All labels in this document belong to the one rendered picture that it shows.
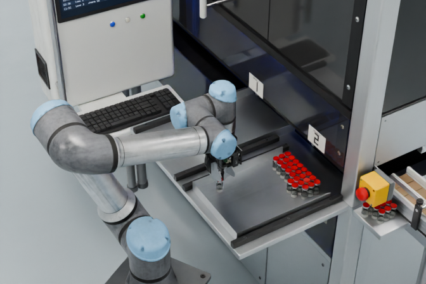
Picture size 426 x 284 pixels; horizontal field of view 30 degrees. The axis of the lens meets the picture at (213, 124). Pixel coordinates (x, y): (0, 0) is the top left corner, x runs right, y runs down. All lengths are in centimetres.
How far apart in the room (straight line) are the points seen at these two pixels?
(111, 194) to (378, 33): 83
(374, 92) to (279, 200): 49
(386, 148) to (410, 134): 9
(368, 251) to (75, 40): 124
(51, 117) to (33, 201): 189
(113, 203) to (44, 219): 157
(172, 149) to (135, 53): 105
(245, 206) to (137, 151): 60
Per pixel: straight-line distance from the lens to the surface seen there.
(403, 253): 288
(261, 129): 275
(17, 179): 398
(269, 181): 254
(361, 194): 234
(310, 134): 252
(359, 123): 229
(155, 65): 307
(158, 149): 198
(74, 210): 376
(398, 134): 241
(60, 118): 196
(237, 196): 248
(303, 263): 288
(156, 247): 216
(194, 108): 216
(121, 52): 297
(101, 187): 214
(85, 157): 190
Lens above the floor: 257
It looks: 38 degrees down
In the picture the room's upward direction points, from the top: straight up
